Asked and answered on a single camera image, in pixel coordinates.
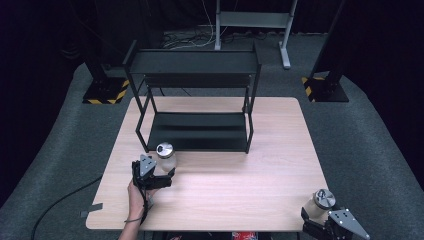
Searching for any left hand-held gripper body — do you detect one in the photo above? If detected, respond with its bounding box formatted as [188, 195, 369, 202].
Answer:
[131, 153, 174, 191]

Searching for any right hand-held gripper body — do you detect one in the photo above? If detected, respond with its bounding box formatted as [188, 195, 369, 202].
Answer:
[302, 208, 370, 240]

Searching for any glass jar with white powder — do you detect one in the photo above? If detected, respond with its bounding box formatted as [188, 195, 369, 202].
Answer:
[155, 142, 178, 174]

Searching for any glass jar with beige powder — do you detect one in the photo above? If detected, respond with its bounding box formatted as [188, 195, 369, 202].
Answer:
[304, 188, 337, 224]

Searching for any black metal shelf rack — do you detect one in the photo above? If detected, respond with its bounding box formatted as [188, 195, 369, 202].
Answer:
[122, 39, 263, 155]

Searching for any person's left hand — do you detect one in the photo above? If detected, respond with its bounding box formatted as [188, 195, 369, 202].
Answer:
[127, 181, 157, 219]

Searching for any red patterned cloth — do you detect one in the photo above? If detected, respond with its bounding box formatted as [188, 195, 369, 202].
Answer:
[231, 231, 258, 240]

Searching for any grey tape strip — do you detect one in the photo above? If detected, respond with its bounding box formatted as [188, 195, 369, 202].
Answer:
[80, 203, 104, 218]

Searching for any black stand with striped base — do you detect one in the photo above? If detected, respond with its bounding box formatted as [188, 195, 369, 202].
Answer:
[301, 0, 350, 103]
[68, 0, 130, 105]

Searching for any grey metal stand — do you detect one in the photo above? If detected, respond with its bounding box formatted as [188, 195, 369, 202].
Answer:
[214, 0, 299, 70]

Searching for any left hand-held gripper cable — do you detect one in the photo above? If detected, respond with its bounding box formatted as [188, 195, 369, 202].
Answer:
[124, 189, 151, 225]

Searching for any long black cable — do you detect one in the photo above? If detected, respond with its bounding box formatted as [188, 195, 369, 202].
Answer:
[30, 175, 103, 240]

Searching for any tangle of dark cables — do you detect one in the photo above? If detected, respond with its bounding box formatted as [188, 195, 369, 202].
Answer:
[161, 0, 234, 50]

